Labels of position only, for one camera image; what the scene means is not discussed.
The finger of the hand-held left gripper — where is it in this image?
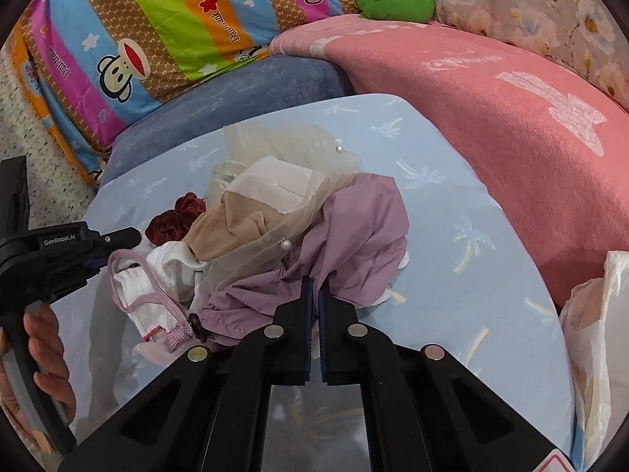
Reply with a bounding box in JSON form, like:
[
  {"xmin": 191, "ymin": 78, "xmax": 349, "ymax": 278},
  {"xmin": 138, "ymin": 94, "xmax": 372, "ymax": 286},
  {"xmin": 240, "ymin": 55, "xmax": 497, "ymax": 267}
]
[{"xmin": 87, "ymin": 227, "xmax": 143, "ymax": 272}]

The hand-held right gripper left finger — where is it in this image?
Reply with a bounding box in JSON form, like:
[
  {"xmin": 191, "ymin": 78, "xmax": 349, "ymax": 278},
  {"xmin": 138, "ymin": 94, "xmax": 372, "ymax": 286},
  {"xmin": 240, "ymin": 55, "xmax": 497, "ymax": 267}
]
[{"xmin": 58, "ymin": 275, "xmax": 314, "ymax": 472}]

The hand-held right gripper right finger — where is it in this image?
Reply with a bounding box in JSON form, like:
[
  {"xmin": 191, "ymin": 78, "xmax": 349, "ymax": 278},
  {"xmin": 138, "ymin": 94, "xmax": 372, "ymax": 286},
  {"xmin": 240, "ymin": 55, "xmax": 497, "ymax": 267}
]
[{"xmin": 318, "ymin": 285, "xmax": 561, "ymax": 472}]

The dark red velvet scrunchie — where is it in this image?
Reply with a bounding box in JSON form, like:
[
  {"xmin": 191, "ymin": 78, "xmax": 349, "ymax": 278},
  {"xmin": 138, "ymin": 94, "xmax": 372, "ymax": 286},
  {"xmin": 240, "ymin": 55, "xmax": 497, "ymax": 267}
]
[{"xmin": 145, "ymin": 193, "xmax": 207, "ymax": 247}]

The purple garment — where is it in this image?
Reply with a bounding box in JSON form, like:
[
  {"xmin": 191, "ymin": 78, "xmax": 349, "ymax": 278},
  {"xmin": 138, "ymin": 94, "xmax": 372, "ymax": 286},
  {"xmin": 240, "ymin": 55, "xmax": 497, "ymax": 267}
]
[{"xmin": 189, "ymin": 172, "xmax": 411, "ymax": 346}]

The white plastic bag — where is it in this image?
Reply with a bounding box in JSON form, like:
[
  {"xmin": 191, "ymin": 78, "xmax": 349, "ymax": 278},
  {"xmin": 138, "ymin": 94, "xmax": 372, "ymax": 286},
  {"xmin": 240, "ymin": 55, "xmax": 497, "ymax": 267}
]
[{"xmin": 557, "ymin": 251, "xmax": 629, "ymax": 472}]

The person's left hand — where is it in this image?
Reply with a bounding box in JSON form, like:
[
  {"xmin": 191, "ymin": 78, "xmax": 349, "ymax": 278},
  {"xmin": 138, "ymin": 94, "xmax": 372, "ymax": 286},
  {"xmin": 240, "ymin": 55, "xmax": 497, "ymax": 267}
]
[{"xmin": 0, "ymin": 302, "xmax": 78, "ymax": 434}]

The white cloth with pink trim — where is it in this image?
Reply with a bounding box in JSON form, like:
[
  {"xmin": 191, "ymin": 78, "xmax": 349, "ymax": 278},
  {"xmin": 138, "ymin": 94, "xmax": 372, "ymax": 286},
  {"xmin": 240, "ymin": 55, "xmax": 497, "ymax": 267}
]
[{"xmin": 108, "ymin": 243, "xmax": 213, "ymax": 355}]

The cream tulle mesh with pearls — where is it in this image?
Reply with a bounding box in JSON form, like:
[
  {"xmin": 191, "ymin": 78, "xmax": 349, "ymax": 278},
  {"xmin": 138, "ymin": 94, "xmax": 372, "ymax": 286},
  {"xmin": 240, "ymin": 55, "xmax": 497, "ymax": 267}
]
[{"xmin": 204, "ymin": 125, "xmax": 360, "ymax": 308}]

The beige stocking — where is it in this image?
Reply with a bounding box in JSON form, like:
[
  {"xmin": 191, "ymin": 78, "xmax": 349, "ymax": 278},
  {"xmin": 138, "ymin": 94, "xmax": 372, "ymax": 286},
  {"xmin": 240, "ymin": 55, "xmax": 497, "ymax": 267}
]
[{"xmin": 184, "ymin": 189, "xmax": 287, "ymax": 262}]

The cream lace bed cover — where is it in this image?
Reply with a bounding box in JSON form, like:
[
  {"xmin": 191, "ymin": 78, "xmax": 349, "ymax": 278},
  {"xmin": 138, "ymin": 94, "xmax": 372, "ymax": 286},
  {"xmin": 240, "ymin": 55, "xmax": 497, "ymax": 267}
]
[{"xmin": 0, "ymin": 44, "xmax": 99, "ymax": 237}]

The blue-grey velvet cushion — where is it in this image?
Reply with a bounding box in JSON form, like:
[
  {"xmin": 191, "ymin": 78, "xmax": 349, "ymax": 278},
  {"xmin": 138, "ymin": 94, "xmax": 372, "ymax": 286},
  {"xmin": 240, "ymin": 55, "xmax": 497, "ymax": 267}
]
[{"xmin": 98, "ymin": 54, "xmax": 357, "ymax": 188}]

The striped monkey print quilt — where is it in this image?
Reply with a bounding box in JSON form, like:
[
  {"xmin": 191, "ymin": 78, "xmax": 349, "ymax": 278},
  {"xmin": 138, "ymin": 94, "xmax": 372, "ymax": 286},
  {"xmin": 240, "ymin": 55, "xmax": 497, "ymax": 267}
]
[{"xmin": 10, "ymin": 0, "xmax": 367, "ymax": 185}]

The pink blanket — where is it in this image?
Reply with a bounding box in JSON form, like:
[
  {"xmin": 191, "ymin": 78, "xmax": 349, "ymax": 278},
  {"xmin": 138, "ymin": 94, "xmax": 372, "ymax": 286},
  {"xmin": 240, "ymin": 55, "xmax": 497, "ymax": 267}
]
[{"xmin": 268, "ymin": 14, "xmax": 629, "ymax": 313}]

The grey floral blanket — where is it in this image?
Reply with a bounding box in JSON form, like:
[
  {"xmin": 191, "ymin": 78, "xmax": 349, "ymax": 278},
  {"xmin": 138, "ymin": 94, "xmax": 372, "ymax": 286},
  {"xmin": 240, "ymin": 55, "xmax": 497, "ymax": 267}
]
[{"xmin": 423, "ymin": 0, "xmax": 629, "ymax": 109}]

